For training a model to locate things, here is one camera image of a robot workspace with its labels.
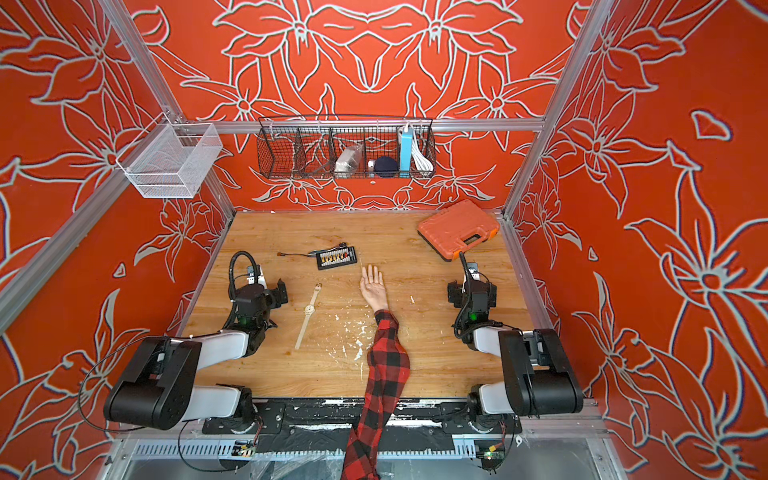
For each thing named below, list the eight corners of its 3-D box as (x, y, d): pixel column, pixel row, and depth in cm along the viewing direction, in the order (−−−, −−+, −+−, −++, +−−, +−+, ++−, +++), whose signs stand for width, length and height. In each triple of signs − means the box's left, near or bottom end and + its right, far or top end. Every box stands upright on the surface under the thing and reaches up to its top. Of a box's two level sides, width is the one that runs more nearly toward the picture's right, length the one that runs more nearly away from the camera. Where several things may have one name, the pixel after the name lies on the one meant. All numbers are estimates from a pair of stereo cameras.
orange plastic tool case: (446, 265, 105) (449, 255, 101) (415, 232, 115) (416, 222, 111) (501, 232, 115) (506, 222, 111) (468, 205, 125) (471, 194, 121)
